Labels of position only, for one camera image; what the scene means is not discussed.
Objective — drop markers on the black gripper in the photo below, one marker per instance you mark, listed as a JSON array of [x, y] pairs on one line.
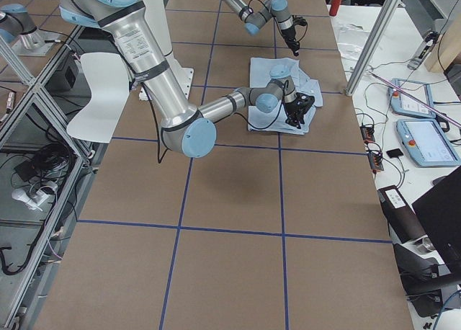
[[292, 108], [289, 37]]

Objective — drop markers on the light blue button shirt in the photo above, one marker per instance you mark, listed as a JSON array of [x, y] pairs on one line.
[[261, 72]]

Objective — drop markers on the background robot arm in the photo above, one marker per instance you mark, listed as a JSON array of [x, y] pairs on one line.
[[16, 22]]

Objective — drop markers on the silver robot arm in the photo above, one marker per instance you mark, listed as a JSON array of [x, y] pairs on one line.
[[141, 35], [277, 10]]

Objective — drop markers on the clear plastic bag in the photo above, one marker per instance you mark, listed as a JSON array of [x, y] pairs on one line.
[[350, 40]]

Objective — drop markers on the red bottle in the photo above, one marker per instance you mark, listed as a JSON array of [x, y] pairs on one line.
[[336, 0]]

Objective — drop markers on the red circuit board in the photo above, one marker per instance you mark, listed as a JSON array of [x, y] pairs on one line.
[[367, 134]]

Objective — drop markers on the near blue teach pendant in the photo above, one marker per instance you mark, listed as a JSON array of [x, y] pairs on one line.
[[426, 143]]

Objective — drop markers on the black label printer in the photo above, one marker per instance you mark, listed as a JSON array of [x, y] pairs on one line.
[[399, 214]]

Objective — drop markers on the reacher grabber stick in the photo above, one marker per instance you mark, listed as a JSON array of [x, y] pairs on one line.
[[402, 91]]

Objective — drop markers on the black monitor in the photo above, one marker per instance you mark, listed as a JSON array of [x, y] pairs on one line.
[[438, 211]]

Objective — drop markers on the white plastic chair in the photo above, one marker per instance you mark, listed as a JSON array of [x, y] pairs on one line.
[[108, 81]]

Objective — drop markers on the white power strip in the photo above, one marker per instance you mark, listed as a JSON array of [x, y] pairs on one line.
[[33, 202]]

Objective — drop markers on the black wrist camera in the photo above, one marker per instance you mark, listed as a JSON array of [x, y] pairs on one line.
[[299, 21], [305, 102]]

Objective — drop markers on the aluminium frame post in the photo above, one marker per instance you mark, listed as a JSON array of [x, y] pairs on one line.
[[378, 30]]

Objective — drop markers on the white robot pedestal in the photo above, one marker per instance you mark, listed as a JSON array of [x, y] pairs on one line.
[[155, 16]]

